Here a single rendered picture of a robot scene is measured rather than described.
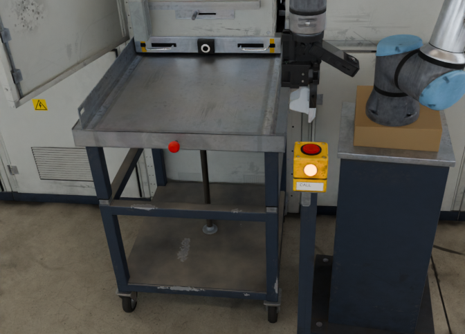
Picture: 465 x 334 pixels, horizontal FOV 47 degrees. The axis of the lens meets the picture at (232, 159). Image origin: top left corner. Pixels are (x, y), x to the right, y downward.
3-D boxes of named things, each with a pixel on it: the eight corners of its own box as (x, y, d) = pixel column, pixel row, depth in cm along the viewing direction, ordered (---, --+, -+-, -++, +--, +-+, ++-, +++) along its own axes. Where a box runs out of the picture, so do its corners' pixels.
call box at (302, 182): (326, 194, 130) (328, 159, 124) (293, 193, 131) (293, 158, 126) (325, 175, 137) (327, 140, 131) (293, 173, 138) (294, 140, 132)
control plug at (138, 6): (148, 41, 188) (140, -8, 177) (134, 41, 189) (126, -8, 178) (153, 32, 194) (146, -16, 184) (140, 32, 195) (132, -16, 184)
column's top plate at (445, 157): (442, 112, 175) (443, 106, 174) (454, 167, 149) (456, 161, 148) (342, 106, 181) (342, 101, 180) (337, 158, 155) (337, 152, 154)
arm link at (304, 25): (326, 4, 113) (326, 17, 106) (324, 25, 115) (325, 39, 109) (289, 4, 114) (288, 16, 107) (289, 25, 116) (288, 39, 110)
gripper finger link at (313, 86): (308, 101, 121) (309, 65, 117) (315, 101, 121) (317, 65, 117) (307, 110, 117) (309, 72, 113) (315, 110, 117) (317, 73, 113)
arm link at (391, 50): (398, 68, 158) (403, 24, 150) (430, 87, 148) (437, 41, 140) (364, 79, 154) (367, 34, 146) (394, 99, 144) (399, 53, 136)
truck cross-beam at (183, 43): (281, 53, 195) (281, 37, 191) (135, 52, 202) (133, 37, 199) (281, 47, 199) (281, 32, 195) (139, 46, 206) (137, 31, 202)
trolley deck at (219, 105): (284, 153, 152) (285, 134, 149) (75, 146, 161) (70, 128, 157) (293, 57, 208) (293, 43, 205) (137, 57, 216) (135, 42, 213)
